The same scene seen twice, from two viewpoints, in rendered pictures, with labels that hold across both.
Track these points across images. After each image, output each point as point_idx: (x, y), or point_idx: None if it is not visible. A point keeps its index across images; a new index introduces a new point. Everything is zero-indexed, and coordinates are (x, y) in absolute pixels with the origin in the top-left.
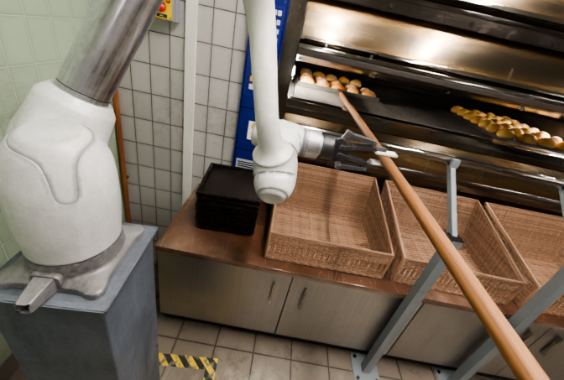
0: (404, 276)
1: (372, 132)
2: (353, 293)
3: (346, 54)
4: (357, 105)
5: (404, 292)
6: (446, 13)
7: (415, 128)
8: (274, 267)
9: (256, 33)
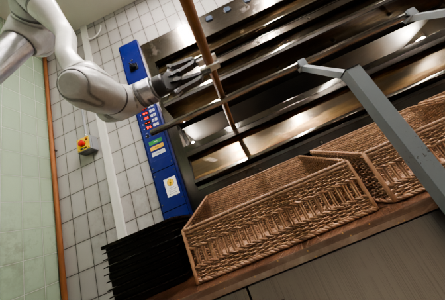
0: (399, 181)
1: (263, 128)
2: (360, 255)
3: (193, 88)
4: None
5: (425, 196)
6: (239, 48)
7: (288, 101)
8: (209, 285)
9: (55, 32)
